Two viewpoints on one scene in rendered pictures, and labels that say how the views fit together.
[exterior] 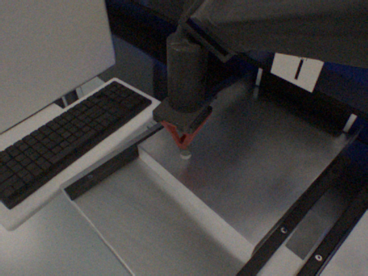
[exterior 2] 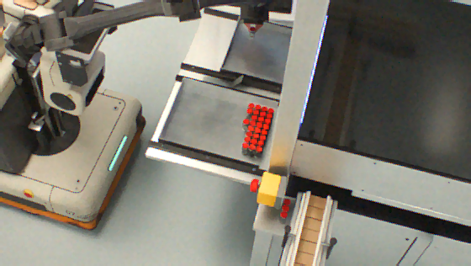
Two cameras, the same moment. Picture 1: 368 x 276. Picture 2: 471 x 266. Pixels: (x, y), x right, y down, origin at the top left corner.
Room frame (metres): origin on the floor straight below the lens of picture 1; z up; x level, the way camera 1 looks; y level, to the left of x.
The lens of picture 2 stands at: (-0.57, -1.30, 2.66)
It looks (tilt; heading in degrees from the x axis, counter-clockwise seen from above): 57 degrees down; 56
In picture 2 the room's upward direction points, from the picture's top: 5 degrees clockwise
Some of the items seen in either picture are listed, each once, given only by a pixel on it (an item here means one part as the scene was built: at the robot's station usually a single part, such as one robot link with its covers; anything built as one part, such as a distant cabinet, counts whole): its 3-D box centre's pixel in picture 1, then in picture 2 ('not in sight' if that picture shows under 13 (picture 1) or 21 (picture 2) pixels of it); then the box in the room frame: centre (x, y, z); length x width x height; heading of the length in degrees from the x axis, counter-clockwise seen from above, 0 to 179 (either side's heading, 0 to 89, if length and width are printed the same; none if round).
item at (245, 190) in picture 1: (251, 141); (275, 55); (0.39, -0.13, 0.90); 0.34 x 0.26 x 0.04; 134
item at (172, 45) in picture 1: (188, 54); not in sight; (0.38, -0.01, 1.09); 0.07 x 0.06 x 0.07; 169
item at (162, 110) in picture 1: (186, 91); (255, 8); (0.37, 0.00, 1.03); 0.10 x 0.07 x 0.07; 149
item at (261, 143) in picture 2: not in sight; (264, 133); (0.17, -0.40, 0.90); 0.18 x 0.02 x 0.05; 43
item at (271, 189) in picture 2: not in sight; (271, 189); (0.04, -0.62, 1.00); 0.08 x 0.07 x 0.07; 134
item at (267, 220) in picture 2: not in sight; (279, 216); (0.06, -0.67, 0.87); 0.14 x 0.13 x 0.02; 134
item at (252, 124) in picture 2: not in sight; (251, 130); (0.14, -0.37, 0.90); 0.18 x 0.02 x 0.05; 43
